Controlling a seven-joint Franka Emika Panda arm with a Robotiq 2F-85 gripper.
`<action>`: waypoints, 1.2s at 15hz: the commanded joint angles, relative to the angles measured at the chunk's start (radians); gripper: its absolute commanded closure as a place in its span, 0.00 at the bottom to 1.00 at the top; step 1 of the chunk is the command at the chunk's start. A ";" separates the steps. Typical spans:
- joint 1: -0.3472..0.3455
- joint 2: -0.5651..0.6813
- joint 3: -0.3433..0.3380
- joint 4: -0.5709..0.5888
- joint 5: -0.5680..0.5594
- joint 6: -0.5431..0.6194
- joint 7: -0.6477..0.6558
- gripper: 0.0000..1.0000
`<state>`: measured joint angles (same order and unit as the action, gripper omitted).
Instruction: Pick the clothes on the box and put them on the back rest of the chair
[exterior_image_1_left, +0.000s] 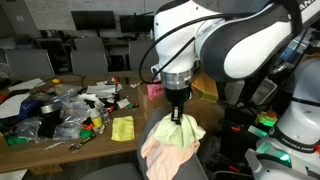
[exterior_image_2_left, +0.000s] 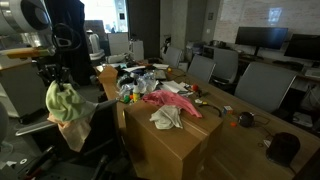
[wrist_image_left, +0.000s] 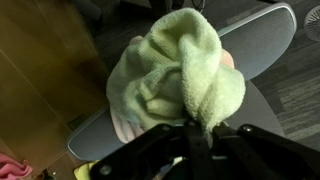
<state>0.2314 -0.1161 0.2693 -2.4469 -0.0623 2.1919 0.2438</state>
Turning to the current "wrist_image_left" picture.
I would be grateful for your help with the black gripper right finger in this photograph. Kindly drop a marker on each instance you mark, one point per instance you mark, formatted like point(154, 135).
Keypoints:
point(263, 156)

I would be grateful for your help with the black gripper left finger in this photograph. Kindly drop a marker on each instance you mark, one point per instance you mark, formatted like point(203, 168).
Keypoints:
point(150, 156)

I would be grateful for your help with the peach cloth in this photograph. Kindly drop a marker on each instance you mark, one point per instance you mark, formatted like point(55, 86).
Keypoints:
point(123, 128)

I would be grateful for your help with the light green towel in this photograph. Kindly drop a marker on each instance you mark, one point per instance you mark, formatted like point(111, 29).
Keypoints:
point(186, 66)

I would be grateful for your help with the brown cardboard box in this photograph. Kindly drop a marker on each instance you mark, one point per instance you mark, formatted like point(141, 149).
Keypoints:
point(43, 73)

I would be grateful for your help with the yellow microfibre cloth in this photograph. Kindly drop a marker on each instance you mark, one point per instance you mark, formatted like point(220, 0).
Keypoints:
point(85, 170)

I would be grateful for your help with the pink cloth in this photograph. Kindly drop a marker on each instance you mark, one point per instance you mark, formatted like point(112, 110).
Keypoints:
point(11, 168)

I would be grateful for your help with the white floor fan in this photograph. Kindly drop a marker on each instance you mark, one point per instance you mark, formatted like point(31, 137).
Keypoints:
point(314, 23)

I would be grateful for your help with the grey office chair black frame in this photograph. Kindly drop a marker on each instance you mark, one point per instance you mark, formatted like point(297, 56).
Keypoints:
point(263, 40)

